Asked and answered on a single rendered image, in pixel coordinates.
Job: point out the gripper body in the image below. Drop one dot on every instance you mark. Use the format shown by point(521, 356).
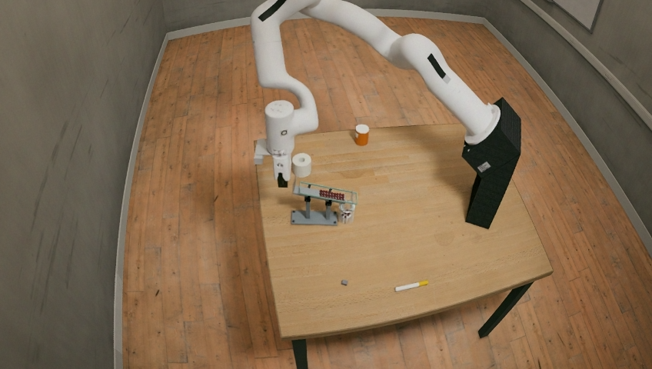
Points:
point(282, 164)

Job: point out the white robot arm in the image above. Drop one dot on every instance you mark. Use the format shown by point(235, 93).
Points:
point(411, 51)

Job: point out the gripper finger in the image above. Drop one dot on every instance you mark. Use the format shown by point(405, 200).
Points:
point(280, 181)

